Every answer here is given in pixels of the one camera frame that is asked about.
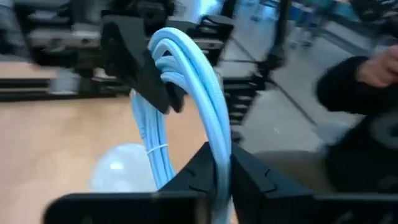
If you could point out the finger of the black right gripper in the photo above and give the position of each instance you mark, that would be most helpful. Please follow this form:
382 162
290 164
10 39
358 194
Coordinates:
177 99
130 53

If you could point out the person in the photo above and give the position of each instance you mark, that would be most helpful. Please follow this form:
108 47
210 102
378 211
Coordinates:
348 93

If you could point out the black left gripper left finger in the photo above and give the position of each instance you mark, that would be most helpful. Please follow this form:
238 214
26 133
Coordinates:
186 199

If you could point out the person's hand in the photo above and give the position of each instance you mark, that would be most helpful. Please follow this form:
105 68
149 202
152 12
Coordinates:
379 68

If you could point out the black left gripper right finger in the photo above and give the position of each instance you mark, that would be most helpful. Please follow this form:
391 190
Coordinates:
264 202

